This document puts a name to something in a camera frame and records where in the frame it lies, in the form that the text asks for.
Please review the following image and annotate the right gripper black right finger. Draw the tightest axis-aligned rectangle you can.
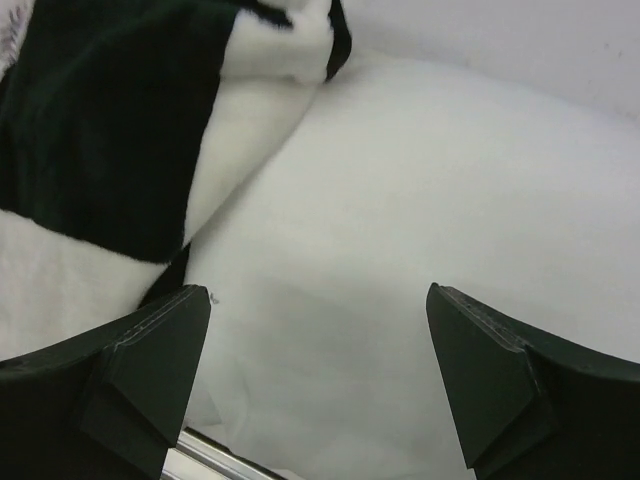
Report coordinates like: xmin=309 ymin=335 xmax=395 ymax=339
xmin=426 ymin=283 xmax=639 ymax=480

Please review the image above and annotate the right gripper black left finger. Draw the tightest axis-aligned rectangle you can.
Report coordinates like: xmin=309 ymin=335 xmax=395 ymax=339
xmin=1 ymin=285 xmax=211 ymax=479

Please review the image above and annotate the white pillow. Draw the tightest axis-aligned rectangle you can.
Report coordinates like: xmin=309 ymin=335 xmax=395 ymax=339
xmin=186 ymin=59 xmax=639 ymax=479

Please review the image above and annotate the black white checkered pillowcase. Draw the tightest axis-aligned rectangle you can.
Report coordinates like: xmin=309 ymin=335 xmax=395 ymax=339
xmin=1 ymin=1 xmax=352 ymax=359

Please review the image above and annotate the front aluminium rail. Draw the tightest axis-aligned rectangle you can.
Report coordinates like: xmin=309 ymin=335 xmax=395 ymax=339
xmin=161 ymin=429 xmax=284 ymax=480

